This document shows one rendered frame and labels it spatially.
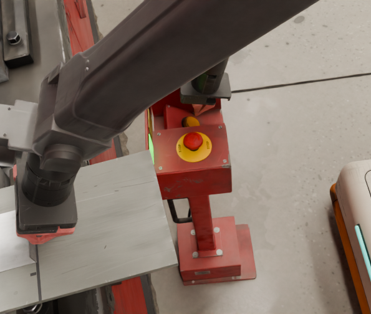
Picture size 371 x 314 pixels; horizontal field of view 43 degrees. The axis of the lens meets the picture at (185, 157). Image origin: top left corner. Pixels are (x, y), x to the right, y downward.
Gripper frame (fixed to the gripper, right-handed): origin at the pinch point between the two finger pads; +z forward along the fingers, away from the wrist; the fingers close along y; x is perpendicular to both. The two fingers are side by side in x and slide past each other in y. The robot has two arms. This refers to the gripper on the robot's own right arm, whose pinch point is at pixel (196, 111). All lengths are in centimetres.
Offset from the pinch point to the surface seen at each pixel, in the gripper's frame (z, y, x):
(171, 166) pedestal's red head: 0.6, 6.2, 13.7
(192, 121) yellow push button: 4.4, 0.1, -0.3
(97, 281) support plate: -19, 20, 42
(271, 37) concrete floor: 65, -56, -95
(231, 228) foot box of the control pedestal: 61, -23, 1
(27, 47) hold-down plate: -4.3, 35.6, -11.5
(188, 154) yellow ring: -0.5, 2.8, 11.5
